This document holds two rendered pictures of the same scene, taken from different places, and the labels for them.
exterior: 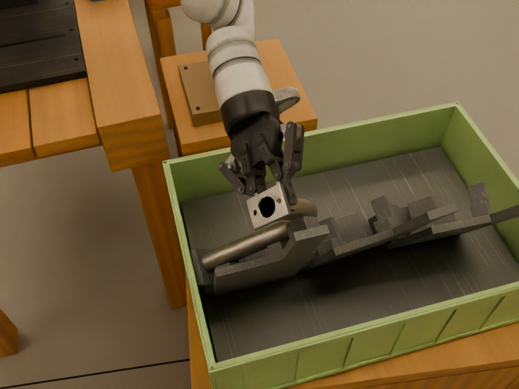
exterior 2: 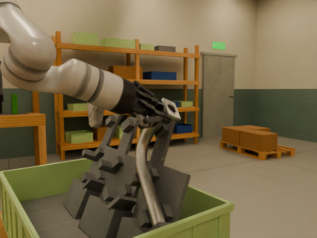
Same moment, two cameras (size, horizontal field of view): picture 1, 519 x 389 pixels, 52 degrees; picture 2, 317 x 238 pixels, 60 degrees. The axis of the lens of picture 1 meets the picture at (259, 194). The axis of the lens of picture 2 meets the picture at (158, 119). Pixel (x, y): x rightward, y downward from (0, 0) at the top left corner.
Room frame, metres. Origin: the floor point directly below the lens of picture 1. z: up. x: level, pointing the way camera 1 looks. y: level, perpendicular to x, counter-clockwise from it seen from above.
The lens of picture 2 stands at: (0.65, 0.59, 1.22)
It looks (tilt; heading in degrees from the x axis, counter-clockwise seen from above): 6 degrees down; 249
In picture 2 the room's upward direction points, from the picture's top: straight up
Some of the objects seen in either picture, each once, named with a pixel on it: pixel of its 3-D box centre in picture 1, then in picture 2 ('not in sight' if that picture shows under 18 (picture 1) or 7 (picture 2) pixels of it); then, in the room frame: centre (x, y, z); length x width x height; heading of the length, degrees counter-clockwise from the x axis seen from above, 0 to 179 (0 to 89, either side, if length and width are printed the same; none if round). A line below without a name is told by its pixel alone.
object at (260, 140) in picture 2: not in sight; (254, 140); (-3.06, -3.78, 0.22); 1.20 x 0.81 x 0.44; 94
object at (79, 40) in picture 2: not in sight; (133, 95); (-0.86, -4.88, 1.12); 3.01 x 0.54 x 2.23; 9
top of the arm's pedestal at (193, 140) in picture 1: (234, 92); not in sight; (1.01, 0.06, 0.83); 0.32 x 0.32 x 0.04; 15
